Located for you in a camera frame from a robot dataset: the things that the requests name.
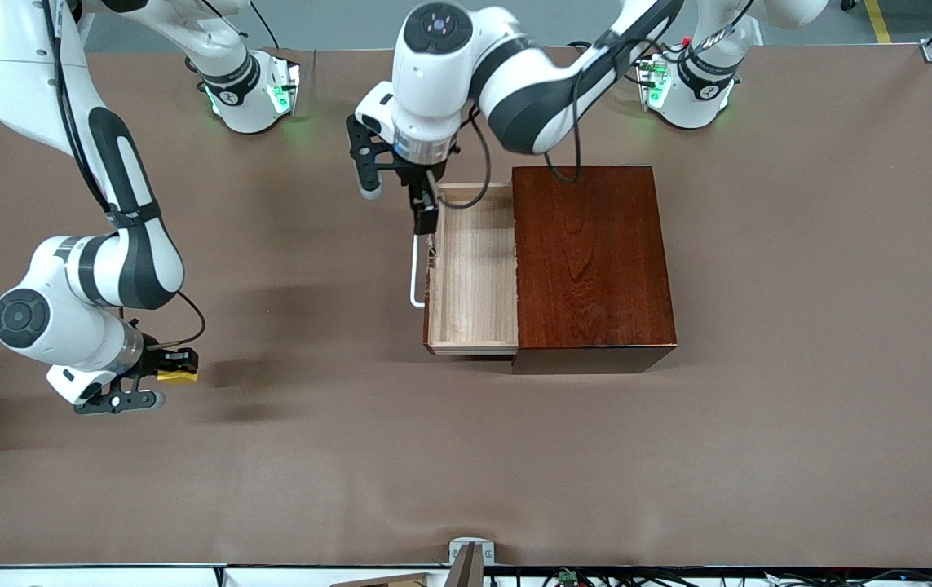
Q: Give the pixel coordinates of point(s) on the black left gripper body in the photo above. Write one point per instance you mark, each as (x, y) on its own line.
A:
(417, 178)

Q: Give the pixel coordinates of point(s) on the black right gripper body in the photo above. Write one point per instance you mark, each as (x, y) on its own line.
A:
(154, 356)

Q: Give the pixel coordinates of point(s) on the yellow block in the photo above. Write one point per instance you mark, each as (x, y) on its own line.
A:
(178, 377)

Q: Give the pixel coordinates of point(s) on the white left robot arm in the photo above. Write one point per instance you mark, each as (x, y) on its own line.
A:
(449, 73)

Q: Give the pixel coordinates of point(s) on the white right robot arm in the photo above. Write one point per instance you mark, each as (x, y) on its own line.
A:
(66, 326)

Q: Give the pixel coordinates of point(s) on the brown table cover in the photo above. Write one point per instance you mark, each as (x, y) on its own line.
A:
(188, 489)

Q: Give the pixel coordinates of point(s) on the dark wooden cabinet box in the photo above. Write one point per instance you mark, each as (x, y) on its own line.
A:
(596, 269)

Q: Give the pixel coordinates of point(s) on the green connector plug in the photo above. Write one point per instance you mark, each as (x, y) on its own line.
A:
(569, 577)

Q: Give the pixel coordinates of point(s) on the grey metal table bracket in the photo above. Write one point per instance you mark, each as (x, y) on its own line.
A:
(472, 548)

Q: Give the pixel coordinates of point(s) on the grey upright post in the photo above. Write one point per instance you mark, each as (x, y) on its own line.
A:
(466, 571)

